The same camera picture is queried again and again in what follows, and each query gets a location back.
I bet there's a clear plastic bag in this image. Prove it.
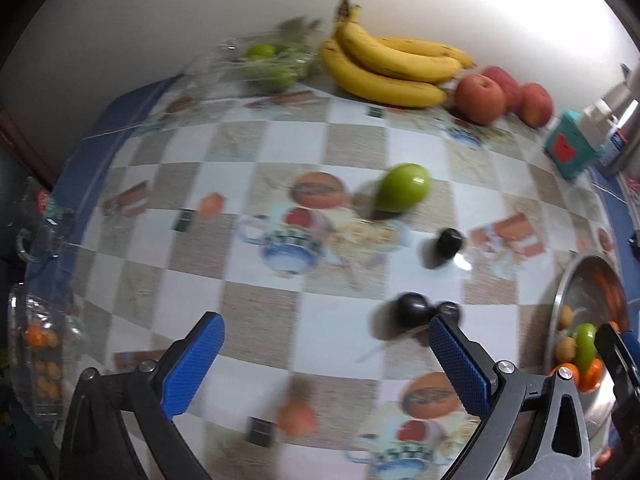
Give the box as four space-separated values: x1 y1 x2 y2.
215 22 326 95

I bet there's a red apple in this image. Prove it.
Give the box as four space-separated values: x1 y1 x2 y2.
454 74 506 126
516 82 555 128
482 65 523 113

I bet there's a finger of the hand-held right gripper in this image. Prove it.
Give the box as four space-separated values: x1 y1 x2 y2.
595 322 640 461

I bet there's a yellow banana bunch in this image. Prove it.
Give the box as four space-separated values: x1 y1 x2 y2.
320 0 476 108

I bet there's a white plug-in lamp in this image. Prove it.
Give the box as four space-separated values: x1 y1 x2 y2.
580 99 621 152

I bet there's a teal box with red label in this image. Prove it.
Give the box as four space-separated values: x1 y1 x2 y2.
544 110 601 181

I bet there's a checkered printed tablecloth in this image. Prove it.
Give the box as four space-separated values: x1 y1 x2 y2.
25 75 631 480

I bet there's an orange mandarin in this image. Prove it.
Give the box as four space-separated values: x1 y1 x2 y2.
549 362 581 392
579 357 606 394

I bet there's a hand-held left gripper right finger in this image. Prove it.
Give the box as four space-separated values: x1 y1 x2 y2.
429 314 596 480

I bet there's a green oval fruit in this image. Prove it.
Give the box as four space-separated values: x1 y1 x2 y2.
375 162 432 213
574 323 598 367

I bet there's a stainless steel kettle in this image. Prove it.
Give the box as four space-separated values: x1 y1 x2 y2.
600 64 640 177

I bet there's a stainless steel bowl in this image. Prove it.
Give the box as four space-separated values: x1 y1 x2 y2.
545 252 640 463

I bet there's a clear glass jar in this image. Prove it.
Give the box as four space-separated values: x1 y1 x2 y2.
15 185 76 263

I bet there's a dark purple plum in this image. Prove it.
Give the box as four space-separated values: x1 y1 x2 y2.
432 301 461 331
435 228 464 260
395 292 431 332

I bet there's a clear plastic box of oranges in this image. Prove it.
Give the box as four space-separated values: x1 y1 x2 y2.
7 280 87 421

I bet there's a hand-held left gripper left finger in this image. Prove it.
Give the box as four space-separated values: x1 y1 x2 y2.
59 311 226 480

